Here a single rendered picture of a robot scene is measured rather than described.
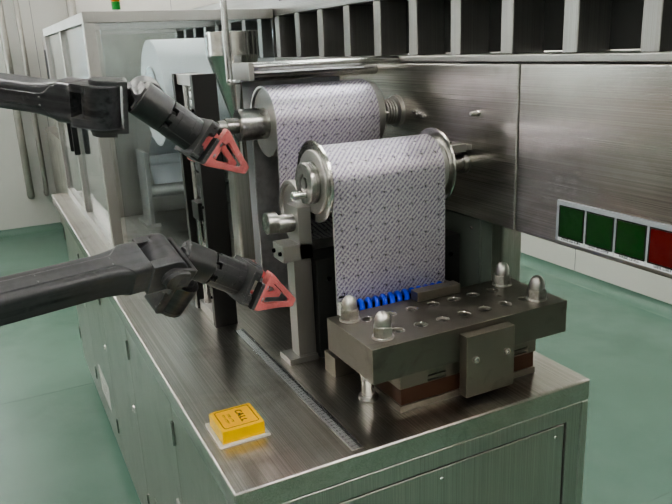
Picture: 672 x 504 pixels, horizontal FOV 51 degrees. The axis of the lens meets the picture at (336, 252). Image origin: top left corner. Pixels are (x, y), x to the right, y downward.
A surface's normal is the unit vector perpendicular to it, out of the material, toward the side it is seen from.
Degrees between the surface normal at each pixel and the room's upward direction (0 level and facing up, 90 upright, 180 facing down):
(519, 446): 90
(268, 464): 0
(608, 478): 0
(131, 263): 33
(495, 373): 90
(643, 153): 90
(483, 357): 90
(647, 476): 0
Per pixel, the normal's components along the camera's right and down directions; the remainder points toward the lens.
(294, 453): -0.04, -0.96
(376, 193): 0.45, 0.23
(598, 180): -0.89, 0.16
